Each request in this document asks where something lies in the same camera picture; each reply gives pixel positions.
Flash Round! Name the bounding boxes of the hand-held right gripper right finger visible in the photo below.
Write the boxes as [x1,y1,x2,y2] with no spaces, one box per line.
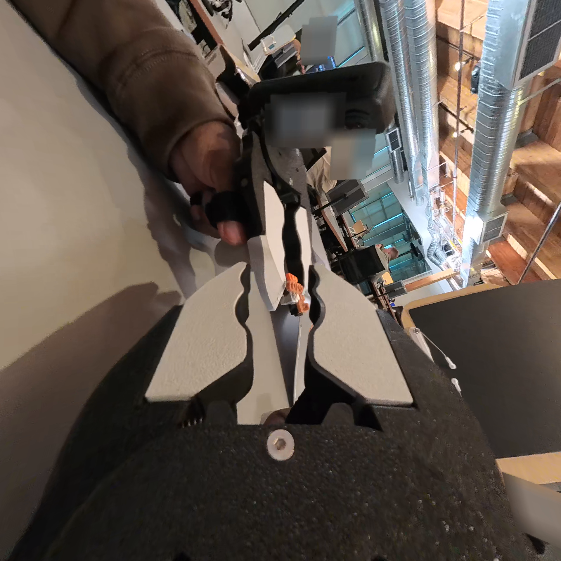
[307,264,415,407]

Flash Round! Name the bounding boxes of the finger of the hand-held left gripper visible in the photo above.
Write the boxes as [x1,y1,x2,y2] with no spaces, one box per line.
[247,180,290,313]
[295,205,314,283]

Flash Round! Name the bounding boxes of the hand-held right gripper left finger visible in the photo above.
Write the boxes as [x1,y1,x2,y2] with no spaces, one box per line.
[145,262,256,403]

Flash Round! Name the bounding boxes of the orange brick assembly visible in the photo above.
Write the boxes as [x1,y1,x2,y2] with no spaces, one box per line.
[283,272,310,317]

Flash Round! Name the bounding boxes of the person's left forearm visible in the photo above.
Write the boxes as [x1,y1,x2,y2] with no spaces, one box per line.
[18,0,241,181]

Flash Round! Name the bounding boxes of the grey desk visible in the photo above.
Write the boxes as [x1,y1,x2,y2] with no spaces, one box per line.
[0,0,347,561]

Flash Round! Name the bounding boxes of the person's left hand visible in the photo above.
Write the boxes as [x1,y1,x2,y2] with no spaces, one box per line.
[170,120,249,246]

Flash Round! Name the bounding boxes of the grey panel on stand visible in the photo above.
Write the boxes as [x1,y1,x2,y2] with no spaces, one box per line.
[325,179,370,216]

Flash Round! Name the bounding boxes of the wood-edged black board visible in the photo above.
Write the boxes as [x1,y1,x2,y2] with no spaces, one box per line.
[401,280,561,485]

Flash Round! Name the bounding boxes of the silver air duct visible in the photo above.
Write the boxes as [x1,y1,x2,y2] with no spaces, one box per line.
[459,0,561,283]
[354,0,440,207]

